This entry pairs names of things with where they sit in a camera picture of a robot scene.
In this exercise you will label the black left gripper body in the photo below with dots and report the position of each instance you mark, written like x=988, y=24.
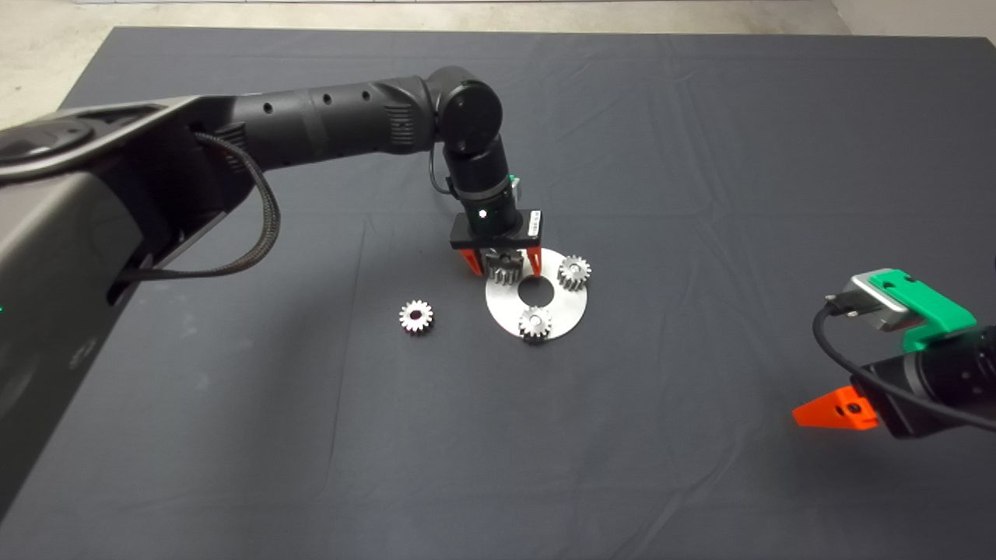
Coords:
x=494, y=229

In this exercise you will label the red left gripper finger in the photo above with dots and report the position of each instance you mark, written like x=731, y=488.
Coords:
x=472, y=260
x=535, y=260

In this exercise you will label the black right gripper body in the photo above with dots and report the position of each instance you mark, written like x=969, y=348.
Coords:
x=903, y=424

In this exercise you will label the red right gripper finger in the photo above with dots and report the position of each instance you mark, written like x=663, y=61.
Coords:
x=836, y=412

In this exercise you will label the large tall steel gear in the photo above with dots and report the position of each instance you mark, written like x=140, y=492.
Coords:
x=504, y=268

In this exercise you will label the small steel gear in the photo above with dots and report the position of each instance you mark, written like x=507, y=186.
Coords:
x=574, y=272
x=534, y=323
x=416, y=316

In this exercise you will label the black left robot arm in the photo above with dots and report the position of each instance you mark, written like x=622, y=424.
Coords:
x=117, y=218

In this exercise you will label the round metal plate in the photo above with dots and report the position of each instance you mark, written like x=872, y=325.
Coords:
x=568, y=311

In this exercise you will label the dark grey table cloth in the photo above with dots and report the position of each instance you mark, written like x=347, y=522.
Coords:
x=700, y=155

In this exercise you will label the right wrist green camera mount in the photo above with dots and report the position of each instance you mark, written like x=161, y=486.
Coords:
x=934, y=311

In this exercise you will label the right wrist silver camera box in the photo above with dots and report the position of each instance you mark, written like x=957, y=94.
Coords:
x=878, y=302

